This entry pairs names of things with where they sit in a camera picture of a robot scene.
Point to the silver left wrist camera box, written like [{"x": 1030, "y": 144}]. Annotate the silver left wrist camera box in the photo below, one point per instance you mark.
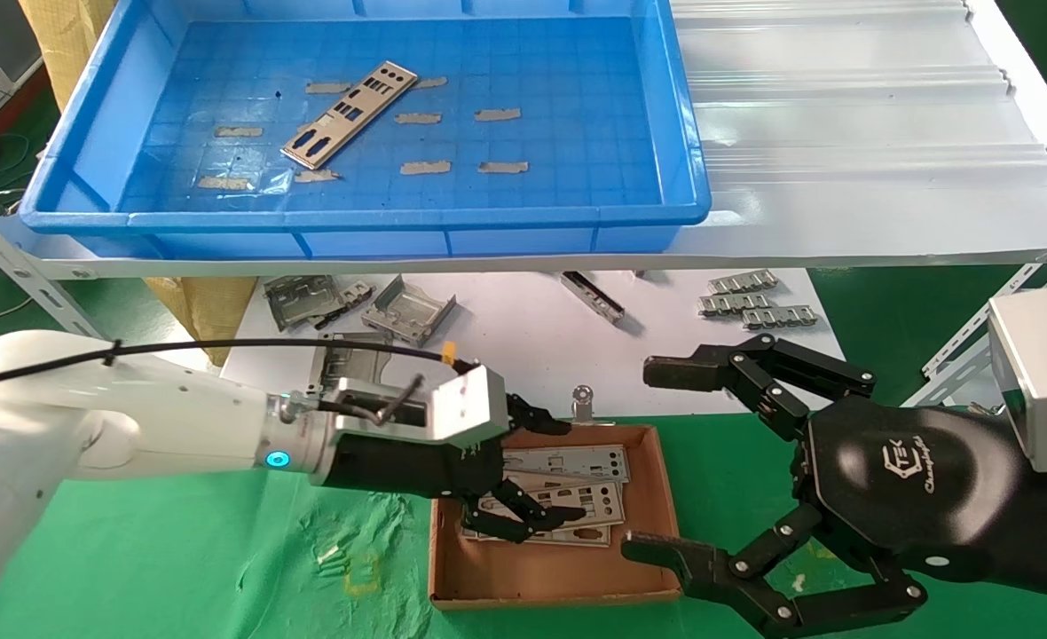
[{"x": 461, "y": 404}]

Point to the long narrow metal bracket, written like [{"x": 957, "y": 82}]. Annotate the long narrow metal bracket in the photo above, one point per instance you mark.
[{"x": 593, "y": 297}]

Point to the grey tray-shaped metal bracket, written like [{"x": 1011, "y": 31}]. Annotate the grey tray-shaped metal bracket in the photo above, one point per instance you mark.
[{"x": 408, "y": 312}]

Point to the blue plastic tray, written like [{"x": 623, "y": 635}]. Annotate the blue plastic tray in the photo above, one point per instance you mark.
[{"x": 532, "y": 133}]

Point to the white metal shelf board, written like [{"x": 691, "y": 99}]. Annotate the white metal shelf board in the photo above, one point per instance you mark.
[{"x": 843, "y": 177}]

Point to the silver binder clip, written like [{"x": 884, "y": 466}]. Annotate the silver binder clip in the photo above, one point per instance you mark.
[{"x": 583, "y": 406}]

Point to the slotted metal connector strip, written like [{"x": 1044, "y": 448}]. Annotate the slotted metal connector strip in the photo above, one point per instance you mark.
[
  {"x": 735, "y": 304},
  {"x": 781, "y": 317},
  {"x": 743, "y": 282}
]

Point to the grey stamped metal plate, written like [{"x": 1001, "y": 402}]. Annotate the grey stamped metal plate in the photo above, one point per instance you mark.
[{"x": 350, "y": 364}]

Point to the grey folded metal bracket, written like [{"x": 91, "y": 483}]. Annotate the grey folded metal bracket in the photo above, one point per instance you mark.
[{"x": 297, "y": 302}]

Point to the green table cloth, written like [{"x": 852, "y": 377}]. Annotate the green table cloth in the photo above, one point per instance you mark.
[{"x": 222, "y": 568}]

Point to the small slotted metal strip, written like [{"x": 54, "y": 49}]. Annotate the small slotted metal strip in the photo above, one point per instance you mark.
[{"x": 357, "y": 291}]

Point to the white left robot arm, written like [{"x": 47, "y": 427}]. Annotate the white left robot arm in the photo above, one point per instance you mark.
[{"x": 89, "y": 417}]

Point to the white tape scrap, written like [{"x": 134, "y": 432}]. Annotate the white tape scrap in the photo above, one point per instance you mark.
[{"x": 328, "y": 555}]

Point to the shallow brown cardboard box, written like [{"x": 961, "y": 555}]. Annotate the shallow brown cardboard box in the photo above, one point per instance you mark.
[{"x": 541, "y": 572}]

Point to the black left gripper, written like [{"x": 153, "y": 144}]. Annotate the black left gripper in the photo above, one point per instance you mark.
[{"x": 408, "y": 469}]

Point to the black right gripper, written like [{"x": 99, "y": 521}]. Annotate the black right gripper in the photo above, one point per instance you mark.
[{"x": 914, "y": 497}]

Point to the yellow woven sack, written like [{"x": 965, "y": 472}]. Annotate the yellow woven sack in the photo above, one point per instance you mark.
[{"x": 208, "y": 311}]

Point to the clear plastic film scrap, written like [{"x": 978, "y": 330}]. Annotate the clear plastic film scrap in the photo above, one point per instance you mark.
[{"x": 268, "y": 182}]

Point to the grey perforated angle brace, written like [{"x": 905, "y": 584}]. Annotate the grey perforated angle brace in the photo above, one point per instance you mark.
[
  {"x": 35, "y": 271},
  {"x": 949, "y": 348}
]

